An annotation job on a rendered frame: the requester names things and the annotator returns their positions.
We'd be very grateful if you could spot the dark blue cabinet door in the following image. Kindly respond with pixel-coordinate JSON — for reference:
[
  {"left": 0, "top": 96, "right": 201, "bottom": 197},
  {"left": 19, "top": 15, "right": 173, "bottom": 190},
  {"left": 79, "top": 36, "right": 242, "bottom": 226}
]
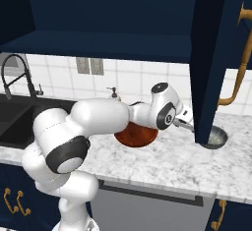
[{"left": 189, "top": 0, "right": 252, "bottom": 146}]

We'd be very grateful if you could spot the black sink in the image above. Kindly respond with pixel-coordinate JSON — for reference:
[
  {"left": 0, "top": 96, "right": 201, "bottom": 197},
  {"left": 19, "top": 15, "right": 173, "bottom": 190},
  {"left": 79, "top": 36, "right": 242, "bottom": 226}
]
[{"left": 0, "top": 92, "right": 79, "bottom": 150}]

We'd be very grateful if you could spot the soap dispenser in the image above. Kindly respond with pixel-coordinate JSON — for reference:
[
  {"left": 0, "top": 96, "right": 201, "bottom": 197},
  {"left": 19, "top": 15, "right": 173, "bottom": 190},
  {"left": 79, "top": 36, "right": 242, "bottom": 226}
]
[{"left": 105, "top": 86, "right": 122, "bottom": 102}]

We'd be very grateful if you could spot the dark dishwasher handle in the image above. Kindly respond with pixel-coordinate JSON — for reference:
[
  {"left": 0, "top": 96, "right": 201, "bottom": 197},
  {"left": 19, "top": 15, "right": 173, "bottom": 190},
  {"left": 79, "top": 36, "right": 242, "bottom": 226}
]
[{"left": 97, "top": 179, "right": 205, "bottom": 207}]

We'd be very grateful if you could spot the brass cabinet door handle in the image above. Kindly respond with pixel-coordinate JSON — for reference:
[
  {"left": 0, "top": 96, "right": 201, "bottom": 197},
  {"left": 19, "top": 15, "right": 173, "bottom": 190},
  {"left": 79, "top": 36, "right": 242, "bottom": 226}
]
[{"left": 217, "top": 1, "right": 252, "bottom": 108}]

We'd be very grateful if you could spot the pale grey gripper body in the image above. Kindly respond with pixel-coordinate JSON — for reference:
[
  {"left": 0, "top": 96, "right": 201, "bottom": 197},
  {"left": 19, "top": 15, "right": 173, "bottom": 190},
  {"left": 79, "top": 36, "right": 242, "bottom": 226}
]
[{"left": 172, "top": 117, "right": 196, "bottom": 134}]

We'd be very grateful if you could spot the grey wall outlet plate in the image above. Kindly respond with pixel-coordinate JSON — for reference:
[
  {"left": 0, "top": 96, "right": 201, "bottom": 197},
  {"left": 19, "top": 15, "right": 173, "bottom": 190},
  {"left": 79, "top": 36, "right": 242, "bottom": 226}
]
[
  {"left": 90, "top": 57, "right": 105, "bottom": 77},
  {"left": 75, "top": 56, "right": 92, "bottom": 76}
]

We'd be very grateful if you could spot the dark blue open wall cabinet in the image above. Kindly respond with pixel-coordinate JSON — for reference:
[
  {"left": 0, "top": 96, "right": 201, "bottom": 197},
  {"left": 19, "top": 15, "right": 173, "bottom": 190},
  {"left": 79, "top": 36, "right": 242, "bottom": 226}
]
[{"left": 0, "top": 0, "right": 202, "bottom": 65}]

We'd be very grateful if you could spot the brass base cupboard handle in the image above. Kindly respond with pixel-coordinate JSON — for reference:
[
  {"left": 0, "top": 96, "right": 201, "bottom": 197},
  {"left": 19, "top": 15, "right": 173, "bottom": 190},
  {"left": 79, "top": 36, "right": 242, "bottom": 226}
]
[
  {"left": 3, "top": 188, "right": 20, "bottom": 215},
  {"left": 16, "top": 190, "right": 32, "bottom": 217},
  {"left": 210, "top": 199, "right": 228, "bottom": 231}
]

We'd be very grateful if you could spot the grey dishwasher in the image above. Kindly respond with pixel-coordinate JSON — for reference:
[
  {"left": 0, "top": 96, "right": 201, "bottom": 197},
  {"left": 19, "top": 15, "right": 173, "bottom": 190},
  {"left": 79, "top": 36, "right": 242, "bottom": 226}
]
[{"left": 89, "top": 178, "right": 217, "bottom": 231}]

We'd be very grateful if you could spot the black spring tap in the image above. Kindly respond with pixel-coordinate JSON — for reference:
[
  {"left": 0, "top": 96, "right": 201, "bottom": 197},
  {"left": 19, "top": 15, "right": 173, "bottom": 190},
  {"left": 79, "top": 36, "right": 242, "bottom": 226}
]
[{"left": 0, "top": 53, "right": 44, "bottom": 100}]

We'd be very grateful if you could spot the red-brown bowl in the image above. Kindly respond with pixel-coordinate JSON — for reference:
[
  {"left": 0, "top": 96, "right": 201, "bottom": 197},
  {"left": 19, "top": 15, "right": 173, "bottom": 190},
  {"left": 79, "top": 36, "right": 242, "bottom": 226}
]
[{"left": 114, "top": 121, "right": 159, "bottom": 148}]

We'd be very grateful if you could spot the grey metal bowl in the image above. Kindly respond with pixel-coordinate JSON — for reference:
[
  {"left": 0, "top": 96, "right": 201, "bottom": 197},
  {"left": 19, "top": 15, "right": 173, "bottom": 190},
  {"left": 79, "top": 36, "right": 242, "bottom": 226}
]
[{"left": 200, "top": 125, "right": 229, "bottom": 150}]

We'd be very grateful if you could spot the dark blue base cupboard door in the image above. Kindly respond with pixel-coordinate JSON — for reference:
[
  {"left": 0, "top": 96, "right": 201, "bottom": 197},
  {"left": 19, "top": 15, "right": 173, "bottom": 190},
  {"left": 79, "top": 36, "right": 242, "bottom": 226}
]
[
  {"left": 0, "top": 162, "right": 18, "bottom": 231},
  {"left": 14, "top": 166, "right": 94, "bottom": 231},
  {"left": 204, "top": 198, "right": 252, "bottom": 231}
]

